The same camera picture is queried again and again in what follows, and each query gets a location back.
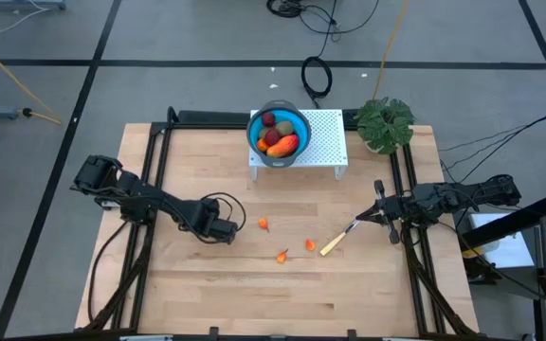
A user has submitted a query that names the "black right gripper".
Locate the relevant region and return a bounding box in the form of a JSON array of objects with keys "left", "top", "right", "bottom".
[{"left": 355, "top": 179, "right": 416, "bottom": 245}]

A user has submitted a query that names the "red orange mango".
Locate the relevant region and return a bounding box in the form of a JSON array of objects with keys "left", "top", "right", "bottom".
[{"left": 266, "top": 134, "right": 300, "bottom": 159}]

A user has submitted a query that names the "blue collapsible bowl grey rim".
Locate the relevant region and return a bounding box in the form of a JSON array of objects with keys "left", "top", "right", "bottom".
[{"left": 246, "top": 99, "right": 312, "bottom": 169}]

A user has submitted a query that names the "white perforated metal shelf riser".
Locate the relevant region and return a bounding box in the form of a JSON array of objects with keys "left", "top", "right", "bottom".
[{"left": 247, "top": 108, "right": 349, "bottom": 182}]

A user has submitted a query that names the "green potted plant white pot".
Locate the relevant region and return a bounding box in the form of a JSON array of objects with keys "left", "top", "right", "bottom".
[{"left": 353, "top": 97, "right": 417, "bottom": 156}]

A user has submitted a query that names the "black workstation stand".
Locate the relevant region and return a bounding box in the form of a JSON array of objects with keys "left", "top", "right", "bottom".
[{"left": 462, "top": 193, "right": 546, "bottom": 341}]

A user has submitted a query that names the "white box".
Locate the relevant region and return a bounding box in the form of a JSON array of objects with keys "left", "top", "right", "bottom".
[{"left": 469, "top": 212, "right": 536, "bottom": 270}]

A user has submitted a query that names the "grey stand base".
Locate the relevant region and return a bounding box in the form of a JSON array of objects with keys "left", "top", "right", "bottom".
[{"left": 0, "top": 0, "right": 67, "bottom": 11}]

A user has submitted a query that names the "knife with wooden handle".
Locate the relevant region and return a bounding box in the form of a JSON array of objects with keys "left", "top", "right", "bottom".
[{"left": 319, "top": 218, "right": 362, "bottom": 258}]

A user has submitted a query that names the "black aluminium table frame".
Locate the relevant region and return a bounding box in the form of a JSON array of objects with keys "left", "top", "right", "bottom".
[{"left": 76, "top": 106, "right": 481, "bottom": 341}]

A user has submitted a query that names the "black hanging arm cable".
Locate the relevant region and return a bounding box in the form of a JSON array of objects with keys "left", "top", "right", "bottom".
[{"left": 86, "top": 220, "right": 130, "bottom": 324}]

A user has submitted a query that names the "black coiled floor cable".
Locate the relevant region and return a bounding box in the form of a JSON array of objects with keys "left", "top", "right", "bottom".
[{"left": 300, "top": 55, "right": 335, "bottom": 109}]

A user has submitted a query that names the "yellow floor cable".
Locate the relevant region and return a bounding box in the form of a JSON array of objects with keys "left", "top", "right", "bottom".
[
  {"left": 0, "top": 35, "right": 62, "bottom": 127},
  {"left": 372, "top": 0, "right": 410, "bottom": 100}
]

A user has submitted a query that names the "black floor cable bundle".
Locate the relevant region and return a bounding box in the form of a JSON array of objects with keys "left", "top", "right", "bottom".
[{"left": 265, "top": 0, "right": 381, "bottom": 59}]

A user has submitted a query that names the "white floor cable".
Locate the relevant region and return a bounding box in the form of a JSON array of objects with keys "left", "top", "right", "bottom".
[{"left": 0, "top": 7, "right": 49, "bottom": 46}]

